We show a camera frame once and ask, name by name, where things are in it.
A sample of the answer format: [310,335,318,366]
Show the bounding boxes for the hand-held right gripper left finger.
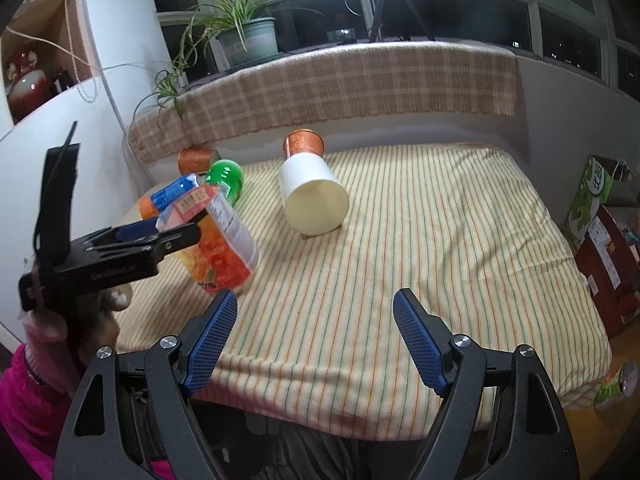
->
[52,290,238,480]

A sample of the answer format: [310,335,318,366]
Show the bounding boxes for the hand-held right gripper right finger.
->
[392,288,581,480]

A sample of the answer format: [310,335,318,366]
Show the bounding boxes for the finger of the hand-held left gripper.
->
[95,222,202,273]
[81,220,162,250]

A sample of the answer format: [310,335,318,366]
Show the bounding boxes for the orange fruit snack pouch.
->
[159,184,260,294]

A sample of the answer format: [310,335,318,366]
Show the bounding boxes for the white paper cup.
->
[278,152,350,237]

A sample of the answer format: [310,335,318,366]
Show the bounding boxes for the person's left forearm pink sleeve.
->
[0,310,173,480]

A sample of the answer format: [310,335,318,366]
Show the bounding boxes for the person's left hand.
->
[80,285,134,361]

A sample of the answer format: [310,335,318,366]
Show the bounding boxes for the blue label orange bottle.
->
[137,173,199,221]

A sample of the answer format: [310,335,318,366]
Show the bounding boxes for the copper metal can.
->
[178,145,221,176]
[283,129,325,157]

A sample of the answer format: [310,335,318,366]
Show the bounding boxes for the green plastic bottle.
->
[204,159,245,206]

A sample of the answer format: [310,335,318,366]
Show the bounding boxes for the striped yellow blanket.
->
[112,142,614,434]

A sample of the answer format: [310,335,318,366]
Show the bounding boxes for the dark grey clothing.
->
[192,402,453,480]

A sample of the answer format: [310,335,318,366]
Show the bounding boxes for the red round vase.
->
[5,49,52,122]

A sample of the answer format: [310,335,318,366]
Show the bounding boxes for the red cardboard box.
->
[573,203,640,339]

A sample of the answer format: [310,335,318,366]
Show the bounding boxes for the green label bottle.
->
[593,362,640,411]

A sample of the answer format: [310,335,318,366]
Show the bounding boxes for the potted spider plant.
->
[132,0,327,122]

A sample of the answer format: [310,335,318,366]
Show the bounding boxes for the green white cardboard box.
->
[566,154,629,252]

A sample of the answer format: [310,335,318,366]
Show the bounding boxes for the plaid beige blanket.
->
[127,40,519,164]

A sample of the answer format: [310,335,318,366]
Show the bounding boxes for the wooden shelf unit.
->
[0,0,103,128]

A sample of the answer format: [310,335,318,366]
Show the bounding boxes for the white cable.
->
[6,26,162,133]

